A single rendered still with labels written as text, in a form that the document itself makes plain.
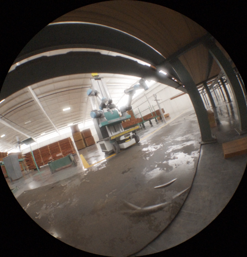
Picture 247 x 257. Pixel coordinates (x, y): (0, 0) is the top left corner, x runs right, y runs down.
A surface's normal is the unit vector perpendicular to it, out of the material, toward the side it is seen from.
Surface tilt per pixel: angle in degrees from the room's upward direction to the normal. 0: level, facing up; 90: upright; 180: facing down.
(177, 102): 88
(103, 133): 90
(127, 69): 180
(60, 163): 90
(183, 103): 91
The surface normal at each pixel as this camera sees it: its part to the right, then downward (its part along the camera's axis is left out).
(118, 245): -0.37, -0.93
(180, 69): -0.78, 0.29
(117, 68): 0.37, 0.93
